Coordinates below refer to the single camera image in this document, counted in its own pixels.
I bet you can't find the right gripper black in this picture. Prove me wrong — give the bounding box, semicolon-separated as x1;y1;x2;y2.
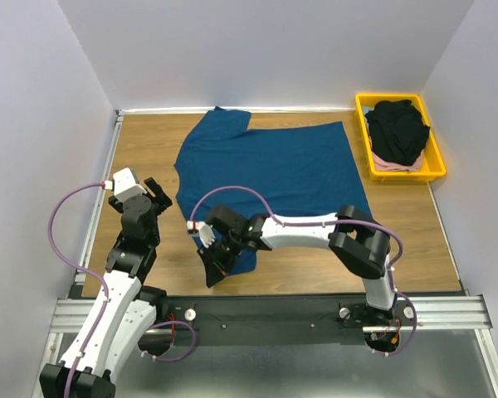
197;233;242;287

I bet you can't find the black t shirt in bin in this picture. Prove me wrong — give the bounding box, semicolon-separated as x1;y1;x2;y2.
364;99;430;169

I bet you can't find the yellow plastic bin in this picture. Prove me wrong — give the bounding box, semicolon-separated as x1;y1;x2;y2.
354;92;447;182

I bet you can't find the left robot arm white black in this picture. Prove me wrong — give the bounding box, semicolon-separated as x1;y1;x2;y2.
39;167;172;397

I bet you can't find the blue t shirt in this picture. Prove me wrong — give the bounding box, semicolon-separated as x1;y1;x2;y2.
173;106;374;275

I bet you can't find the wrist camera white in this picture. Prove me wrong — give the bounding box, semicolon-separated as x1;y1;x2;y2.
102;167;147;202
187;221;216;248

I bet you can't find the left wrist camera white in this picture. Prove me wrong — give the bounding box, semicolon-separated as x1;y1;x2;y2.
102;167;147;202

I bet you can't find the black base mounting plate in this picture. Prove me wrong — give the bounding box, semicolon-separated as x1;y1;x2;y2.
139;294;417;355

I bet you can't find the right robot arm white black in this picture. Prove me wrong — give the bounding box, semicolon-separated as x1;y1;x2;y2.
187;205;396;325

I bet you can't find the aluminium frame rail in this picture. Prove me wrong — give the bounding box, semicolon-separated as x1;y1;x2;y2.
32;109;498;398

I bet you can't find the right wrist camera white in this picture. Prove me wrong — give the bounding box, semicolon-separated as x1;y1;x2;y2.
187;221;216;248

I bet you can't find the pink t shirt in bin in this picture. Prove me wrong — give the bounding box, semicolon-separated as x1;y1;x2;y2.
372;151;424;172

